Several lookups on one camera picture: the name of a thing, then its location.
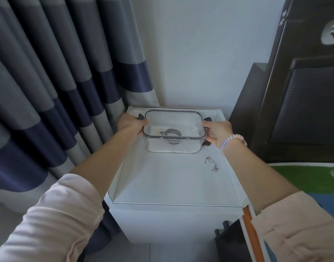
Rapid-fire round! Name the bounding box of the white bedside cabinet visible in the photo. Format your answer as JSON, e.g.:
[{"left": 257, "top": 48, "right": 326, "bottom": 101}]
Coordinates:
[{"left": 103, "top": 105, "right": 251, "bottom": 245}]

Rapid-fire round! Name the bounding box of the grey and navy striped curtain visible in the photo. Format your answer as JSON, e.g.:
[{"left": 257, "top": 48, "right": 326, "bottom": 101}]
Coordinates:
[{"left": 0, "top": 0, "right": 160, "bottom": 255}]

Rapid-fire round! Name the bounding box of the dark padded headboard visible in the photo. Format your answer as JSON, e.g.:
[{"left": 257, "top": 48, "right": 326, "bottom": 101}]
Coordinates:
[{"left": 228, "top": 0, "right": 334, "bottom": 164}]

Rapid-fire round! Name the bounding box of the silver chain necklace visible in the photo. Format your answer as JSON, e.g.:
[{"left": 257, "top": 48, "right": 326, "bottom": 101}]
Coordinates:
[{"left": 204, "top": 156, "right": 219, "bottom": 173}]

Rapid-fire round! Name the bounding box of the clear plastic lidded container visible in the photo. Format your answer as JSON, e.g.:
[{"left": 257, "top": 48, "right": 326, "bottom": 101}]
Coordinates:
[{"left": 138, "top": 109, "right": 213, "bottom": 155}]

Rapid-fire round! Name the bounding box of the person's right hand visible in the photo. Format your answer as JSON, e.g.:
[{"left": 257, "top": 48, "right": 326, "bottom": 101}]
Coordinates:
[{"left": 201, "top": 120, "right": 235, "bottom": 149}]

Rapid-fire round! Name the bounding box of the green and blue bed sheet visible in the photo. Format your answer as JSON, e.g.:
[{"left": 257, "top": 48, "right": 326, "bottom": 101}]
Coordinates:
[{"left": 239, "top": 162, "right": 334, "bottom": 262}]

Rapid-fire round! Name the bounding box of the black bag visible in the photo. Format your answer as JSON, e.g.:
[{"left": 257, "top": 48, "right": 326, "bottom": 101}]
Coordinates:
[{"left": 214, "top": 220, "right": 252, "bottom": 262}]

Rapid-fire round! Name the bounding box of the person's left hand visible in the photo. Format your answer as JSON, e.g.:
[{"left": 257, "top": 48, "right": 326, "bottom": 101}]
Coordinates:
[{"left": 117, "top": 113, "right": 150, "bottom": 136}]

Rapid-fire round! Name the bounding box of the silver headboard emblem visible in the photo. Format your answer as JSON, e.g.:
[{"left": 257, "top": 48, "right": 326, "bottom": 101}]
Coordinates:
[{"left": 320, "top": 18, "right": 334, "bottom": 45}]

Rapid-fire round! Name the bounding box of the person's right forearm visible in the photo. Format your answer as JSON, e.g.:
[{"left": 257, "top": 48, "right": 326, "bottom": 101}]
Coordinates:
[{"left": 221, "top": 137, "right": 334, "bottom": 262}]

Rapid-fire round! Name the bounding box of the person's left forearm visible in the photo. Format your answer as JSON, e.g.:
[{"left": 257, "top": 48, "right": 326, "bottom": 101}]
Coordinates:
[{"left": 0, "top": 126, "right": 142, "bottom": 262}]

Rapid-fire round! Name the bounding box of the pastel beaded wrist bracelet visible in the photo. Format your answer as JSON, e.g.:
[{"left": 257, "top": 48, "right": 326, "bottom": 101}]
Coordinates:
[{"left": 219, "top": 134, "right": 248, "bottom": 157}]

